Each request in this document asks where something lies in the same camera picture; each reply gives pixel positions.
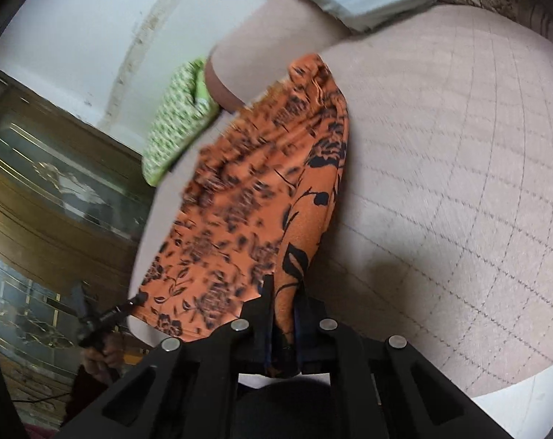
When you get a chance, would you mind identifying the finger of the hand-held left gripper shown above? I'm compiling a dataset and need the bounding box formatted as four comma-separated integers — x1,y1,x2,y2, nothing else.
98,293,148,325

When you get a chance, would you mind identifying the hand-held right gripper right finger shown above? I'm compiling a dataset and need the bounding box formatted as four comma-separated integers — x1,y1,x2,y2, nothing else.
296,296,512,439

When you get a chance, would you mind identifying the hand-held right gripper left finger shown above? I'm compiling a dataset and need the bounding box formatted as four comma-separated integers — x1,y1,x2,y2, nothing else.
45,275,276,439

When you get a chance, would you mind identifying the orange black floral cloth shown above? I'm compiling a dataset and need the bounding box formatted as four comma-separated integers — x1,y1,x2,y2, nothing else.
128,52,353,380

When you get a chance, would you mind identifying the person's left hand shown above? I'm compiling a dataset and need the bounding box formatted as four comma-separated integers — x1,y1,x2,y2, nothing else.
82,333,127,386

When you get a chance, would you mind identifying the wooden glass door cabinet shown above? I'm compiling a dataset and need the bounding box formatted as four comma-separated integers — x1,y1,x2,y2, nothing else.
0,64,155,421

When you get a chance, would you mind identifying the green patterned folded blanket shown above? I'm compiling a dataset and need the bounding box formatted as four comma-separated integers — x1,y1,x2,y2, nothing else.
142,57,221,188

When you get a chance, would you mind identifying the pink bolster pillow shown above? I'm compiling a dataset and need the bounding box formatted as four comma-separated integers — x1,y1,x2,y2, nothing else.
206,0,350,115

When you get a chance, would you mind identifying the beige striped cushion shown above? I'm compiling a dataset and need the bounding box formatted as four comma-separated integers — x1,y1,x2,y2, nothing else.
436,0,553,58

